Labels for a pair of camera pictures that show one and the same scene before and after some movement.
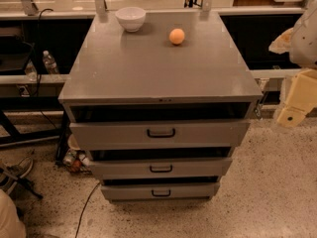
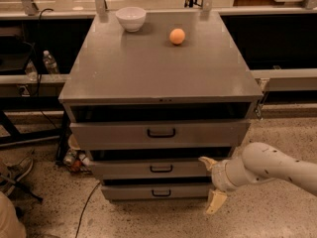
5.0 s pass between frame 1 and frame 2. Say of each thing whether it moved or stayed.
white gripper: moved
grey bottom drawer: stayed
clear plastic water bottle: stayed
